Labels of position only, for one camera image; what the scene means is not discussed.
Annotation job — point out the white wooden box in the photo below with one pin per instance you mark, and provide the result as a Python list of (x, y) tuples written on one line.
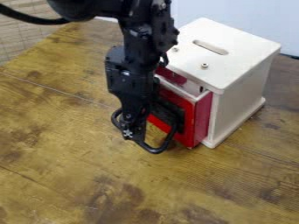
[(218, 72)]

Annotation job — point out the black drawer handle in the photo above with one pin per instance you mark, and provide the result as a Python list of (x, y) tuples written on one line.
[(159, 140)]

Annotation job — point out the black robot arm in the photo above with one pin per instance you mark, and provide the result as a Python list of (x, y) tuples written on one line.
[(150, 36)]

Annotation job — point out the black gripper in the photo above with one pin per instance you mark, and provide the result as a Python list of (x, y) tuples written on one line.
[(131, 84)]

